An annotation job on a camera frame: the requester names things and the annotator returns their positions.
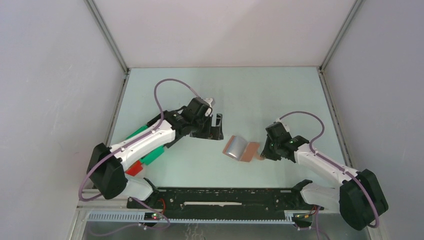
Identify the green plastic bin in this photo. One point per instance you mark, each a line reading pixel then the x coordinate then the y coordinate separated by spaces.
pixel 151 156

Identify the tan leather card holder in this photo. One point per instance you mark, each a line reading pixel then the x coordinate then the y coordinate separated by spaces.
pixel 242 150

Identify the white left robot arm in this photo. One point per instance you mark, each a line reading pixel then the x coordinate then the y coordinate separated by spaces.
pixel 108 165

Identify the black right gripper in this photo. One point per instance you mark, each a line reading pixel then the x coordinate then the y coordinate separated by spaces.
pixel 266 153

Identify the red plastic bin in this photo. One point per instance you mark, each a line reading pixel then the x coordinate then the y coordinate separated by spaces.
pixel 134 169

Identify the aluminium frame rail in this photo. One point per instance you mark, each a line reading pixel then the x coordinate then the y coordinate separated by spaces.
pixel 125 209

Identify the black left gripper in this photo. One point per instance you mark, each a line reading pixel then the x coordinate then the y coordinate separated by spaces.
pixel 216 131

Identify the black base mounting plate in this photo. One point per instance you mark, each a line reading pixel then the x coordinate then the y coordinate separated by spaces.
pixel 255 204

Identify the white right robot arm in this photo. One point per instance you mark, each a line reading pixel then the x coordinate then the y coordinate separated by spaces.
pixel 356 195

